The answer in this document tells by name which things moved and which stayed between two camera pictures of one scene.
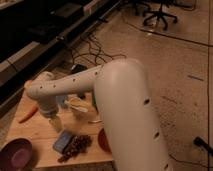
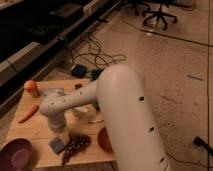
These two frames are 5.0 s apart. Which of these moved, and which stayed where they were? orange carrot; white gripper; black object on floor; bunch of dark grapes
Moved: white gripper
Stayed: bunch of dark grapes; orange carrot; black object on floor
